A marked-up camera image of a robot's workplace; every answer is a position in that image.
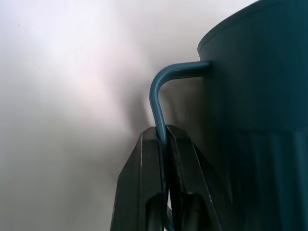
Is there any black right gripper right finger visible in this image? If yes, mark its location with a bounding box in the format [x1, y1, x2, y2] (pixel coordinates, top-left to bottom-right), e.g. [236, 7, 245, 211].
[166, 124, 238, 231]

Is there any dark teal mug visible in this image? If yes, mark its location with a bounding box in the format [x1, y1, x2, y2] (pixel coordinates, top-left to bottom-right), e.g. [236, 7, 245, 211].
[149, 0, 308, 231]

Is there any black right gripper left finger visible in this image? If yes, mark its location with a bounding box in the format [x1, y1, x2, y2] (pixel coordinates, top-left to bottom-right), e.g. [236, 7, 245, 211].
[110, 127, 169, 231]

